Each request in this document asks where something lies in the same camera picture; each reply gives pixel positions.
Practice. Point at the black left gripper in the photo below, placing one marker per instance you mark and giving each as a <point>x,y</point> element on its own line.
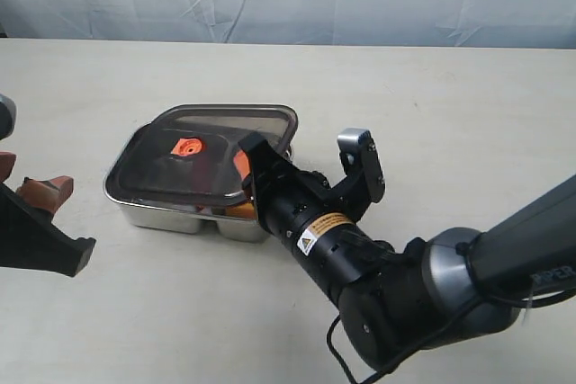
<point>29,240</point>

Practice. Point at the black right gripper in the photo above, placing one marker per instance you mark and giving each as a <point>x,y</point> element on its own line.
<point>284,196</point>

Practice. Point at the dark transparent lid orange seal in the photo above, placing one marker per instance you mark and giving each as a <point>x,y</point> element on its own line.
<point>185,156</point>

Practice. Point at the yellow toy cheese wedge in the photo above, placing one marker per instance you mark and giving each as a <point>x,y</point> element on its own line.
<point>244,211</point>

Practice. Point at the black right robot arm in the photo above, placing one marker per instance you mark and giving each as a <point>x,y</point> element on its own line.
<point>458,285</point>

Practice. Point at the steel divided lunch box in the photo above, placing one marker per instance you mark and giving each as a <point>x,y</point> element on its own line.
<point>192,219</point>

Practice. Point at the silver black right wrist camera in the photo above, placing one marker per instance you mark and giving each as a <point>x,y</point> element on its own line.
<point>360,161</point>

